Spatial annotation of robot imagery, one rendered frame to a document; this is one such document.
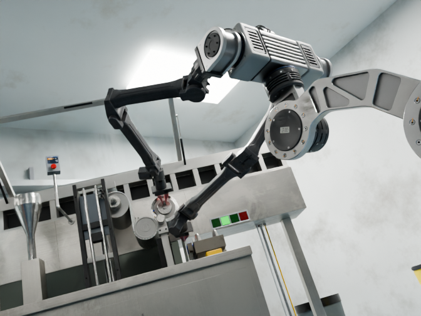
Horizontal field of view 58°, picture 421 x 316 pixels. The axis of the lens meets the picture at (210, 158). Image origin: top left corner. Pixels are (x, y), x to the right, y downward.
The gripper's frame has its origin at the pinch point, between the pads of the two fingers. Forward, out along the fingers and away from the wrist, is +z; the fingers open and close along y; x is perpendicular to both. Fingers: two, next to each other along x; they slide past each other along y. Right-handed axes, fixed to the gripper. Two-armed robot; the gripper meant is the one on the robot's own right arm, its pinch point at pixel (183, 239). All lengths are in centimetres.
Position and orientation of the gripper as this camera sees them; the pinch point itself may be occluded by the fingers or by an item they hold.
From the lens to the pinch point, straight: 203.9
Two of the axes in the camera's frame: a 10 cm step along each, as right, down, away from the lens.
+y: 9.7, -1.9, 1.8
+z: 0.4, 7.9, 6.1
